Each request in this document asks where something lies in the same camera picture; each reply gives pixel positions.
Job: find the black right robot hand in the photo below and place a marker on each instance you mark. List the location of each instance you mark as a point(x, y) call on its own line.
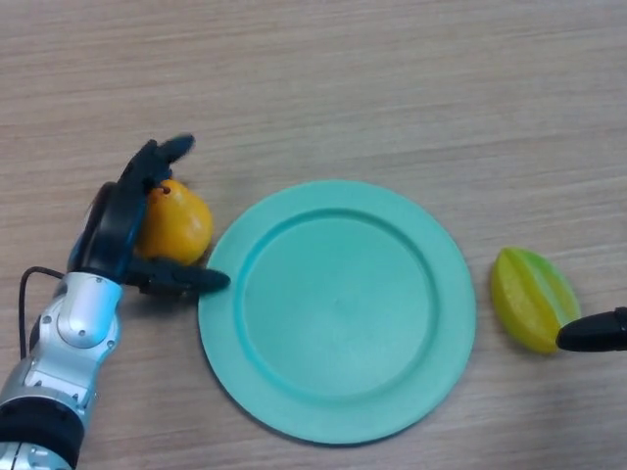
point(593, 335)

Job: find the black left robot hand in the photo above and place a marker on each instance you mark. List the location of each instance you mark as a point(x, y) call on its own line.
point(115, 225)

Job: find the yellow pear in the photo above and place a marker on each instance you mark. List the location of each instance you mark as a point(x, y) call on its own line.
point(181, 225)

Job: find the green round plate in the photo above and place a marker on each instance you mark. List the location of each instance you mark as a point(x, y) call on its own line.
point(338, 313)

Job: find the yellow green starfruit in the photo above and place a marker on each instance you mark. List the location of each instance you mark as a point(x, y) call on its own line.
point(529, 298)

